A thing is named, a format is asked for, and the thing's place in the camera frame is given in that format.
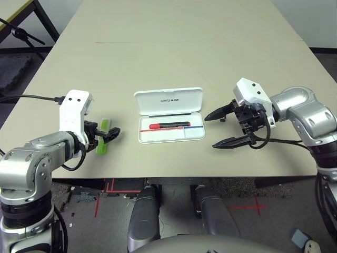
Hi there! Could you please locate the dark foam floor mat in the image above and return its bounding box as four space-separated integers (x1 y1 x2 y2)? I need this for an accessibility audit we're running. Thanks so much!
0 54 40 99

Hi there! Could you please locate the black left camera cable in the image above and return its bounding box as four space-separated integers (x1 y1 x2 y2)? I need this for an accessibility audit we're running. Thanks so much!
0 94 65 105

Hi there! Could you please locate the grey robot leg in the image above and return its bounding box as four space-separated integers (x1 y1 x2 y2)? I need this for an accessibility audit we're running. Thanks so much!
193 184 241 238
127 184 162 251

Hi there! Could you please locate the black table underframe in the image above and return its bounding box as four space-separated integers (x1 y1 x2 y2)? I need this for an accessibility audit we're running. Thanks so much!
52 175 316 189

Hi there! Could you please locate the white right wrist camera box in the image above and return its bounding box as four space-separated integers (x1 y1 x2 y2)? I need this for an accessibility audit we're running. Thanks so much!
233 77 277 129

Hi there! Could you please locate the black tripod stand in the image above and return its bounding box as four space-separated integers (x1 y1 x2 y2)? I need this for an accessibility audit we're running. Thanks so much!
0 17 46 60

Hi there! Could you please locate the red and black marker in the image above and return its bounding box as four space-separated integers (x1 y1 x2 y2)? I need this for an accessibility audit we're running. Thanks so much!
148 121 191 130

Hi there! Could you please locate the side table with black frame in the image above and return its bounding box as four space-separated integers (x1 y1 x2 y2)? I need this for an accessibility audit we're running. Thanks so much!
0 0 60 50

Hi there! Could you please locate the grey robot torso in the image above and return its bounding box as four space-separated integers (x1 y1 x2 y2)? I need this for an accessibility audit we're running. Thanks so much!
130 234 288 253

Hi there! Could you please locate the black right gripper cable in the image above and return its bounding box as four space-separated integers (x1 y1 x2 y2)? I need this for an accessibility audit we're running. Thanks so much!
249 122 311 150

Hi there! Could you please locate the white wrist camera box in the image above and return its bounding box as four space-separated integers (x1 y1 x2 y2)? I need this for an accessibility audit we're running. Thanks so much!
58 89 94 150
233 77 277 129

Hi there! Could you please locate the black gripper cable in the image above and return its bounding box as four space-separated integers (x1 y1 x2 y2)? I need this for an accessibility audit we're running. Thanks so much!
249 122 311 150
62 144 87 172

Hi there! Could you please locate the green rectangular eraser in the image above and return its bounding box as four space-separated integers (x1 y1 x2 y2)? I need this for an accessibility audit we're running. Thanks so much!
95 119 112 155

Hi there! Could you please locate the blue grey floor object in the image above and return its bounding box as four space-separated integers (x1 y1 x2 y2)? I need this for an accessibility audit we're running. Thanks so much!
291 228 321 253

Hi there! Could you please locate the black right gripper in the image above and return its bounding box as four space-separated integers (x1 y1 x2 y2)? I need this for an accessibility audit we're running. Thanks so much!
204 99 267 150

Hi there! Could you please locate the grey left robot leg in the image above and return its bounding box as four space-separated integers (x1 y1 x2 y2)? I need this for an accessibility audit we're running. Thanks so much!
127 184 162 251

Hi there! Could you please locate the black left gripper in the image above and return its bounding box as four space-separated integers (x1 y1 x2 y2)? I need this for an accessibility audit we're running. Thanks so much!
84 120 121 152

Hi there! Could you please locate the grey right robot leg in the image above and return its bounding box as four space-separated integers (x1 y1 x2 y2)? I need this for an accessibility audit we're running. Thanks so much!
193 184 241 238

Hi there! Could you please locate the white pencil case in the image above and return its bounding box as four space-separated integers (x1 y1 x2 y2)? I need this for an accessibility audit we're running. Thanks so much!
133 86 206 144

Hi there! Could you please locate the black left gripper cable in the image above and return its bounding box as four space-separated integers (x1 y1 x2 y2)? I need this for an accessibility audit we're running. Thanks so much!
62 144 87 172

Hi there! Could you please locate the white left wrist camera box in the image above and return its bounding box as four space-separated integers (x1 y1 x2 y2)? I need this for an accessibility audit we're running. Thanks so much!
58 89 94 150

